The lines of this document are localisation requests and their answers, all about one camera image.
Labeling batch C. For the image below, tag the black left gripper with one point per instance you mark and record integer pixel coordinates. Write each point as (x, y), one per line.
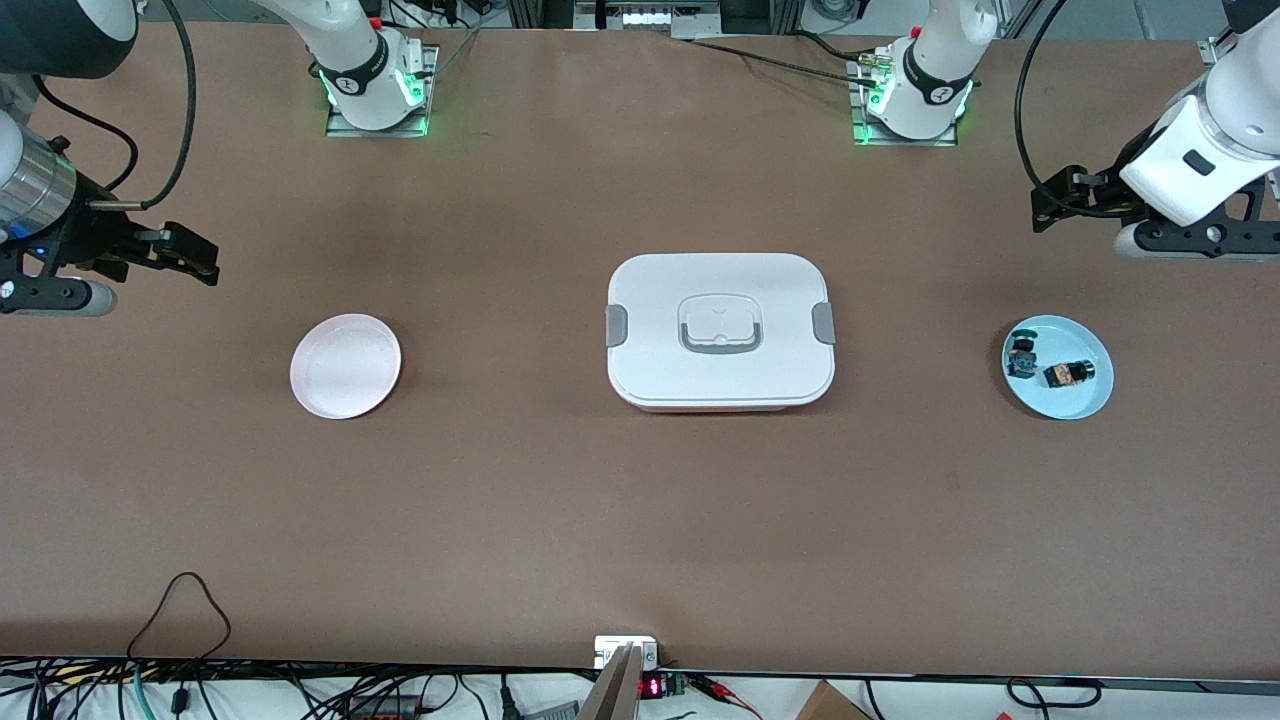
(1101, 186)

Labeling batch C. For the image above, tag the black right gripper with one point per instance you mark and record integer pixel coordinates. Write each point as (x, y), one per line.
(82, 236)

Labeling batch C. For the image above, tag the orange and black switch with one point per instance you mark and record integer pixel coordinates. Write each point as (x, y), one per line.
(1068, 374)

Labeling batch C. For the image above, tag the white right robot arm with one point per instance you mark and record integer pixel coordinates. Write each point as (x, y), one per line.
(355, 60)

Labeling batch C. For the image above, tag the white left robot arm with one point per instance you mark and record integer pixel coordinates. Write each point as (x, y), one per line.
(935, 60)

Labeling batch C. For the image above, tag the pink round plate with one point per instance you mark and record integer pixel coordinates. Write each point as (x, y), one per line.
(345, 366)

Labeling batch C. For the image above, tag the light blue round plate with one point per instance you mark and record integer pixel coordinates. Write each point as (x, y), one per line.
(1075, 400)

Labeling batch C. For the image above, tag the white lunch box grey clips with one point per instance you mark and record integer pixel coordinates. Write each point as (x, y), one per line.
(720, 370)

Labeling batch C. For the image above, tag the grey power strip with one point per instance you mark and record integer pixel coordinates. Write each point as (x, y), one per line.
(650, 20)

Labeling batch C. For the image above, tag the brown cardboard box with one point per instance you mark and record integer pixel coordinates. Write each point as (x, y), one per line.
(830, 705)

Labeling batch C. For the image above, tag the small white box device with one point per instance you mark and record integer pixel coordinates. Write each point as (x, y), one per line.
(625, 645)

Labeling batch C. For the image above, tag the red and black leads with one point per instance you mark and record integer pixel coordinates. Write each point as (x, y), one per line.
(725, 695)

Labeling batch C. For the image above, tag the grey metal profile bar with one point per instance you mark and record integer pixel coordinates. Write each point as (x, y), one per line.
(612, 695)

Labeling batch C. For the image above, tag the red digit display board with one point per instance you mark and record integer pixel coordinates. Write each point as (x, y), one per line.
(655, 686)

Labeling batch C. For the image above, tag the blue and black switch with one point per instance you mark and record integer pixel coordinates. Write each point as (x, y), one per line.
(1022, 355)

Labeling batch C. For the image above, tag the aluminium frame rail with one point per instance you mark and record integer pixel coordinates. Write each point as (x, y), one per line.
(1215, 50)

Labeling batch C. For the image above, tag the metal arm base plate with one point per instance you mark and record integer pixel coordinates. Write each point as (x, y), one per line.
(868, 138)
(420, 128)

